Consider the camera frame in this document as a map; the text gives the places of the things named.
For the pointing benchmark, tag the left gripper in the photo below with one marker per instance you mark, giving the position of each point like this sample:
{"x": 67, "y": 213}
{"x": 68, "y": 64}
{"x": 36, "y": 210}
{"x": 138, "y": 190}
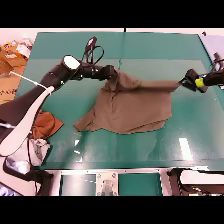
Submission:
{"x": 108, "y": 72}

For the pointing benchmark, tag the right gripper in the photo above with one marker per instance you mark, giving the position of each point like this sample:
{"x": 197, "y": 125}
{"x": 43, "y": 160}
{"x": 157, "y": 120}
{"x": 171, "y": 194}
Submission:
{"x": 191, "y": 80}

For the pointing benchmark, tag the olive brown shirt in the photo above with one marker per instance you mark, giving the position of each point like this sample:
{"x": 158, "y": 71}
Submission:
{"x": 133, "y": 106}

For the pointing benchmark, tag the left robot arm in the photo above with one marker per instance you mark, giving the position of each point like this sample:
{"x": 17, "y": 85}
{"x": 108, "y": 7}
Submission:
{"x": 56, "y": 76}

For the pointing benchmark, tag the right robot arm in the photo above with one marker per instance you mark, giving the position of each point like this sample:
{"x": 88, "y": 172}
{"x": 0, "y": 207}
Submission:
{"x": 214, "y": 79}

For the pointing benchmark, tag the orange garment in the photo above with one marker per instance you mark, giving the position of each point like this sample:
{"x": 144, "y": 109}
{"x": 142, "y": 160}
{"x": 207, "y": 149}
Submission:
{"x": 46, "y": 124}

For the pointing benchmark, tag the brown cardboard box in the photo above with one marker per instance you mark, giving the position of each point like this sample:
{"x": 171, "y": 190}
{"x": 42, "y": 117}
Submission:
{"x": 13, "y": 66}

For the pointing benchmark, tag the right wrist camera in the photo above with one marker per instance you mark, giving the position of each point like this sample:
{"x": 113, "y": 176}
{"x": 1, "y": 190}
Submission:
{"x": 216, "y": 61}

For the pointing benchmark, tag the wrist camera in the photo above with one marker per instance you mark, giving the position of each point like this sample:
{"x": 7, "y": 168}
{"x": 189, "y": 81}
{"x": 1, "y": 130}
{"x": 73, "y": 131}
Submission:
{"x": 216, "y": 61}
{"x": 90, "y": 43}

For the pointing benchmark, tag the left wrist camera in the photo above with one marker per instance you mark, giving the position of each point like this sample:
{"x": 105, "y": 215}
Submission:
{"x": 90, "y": 43}

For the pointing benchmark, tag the silver frame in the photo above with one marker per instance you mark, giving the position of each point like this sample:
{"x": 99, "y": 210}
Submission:
{"x": 106, "y": 181}

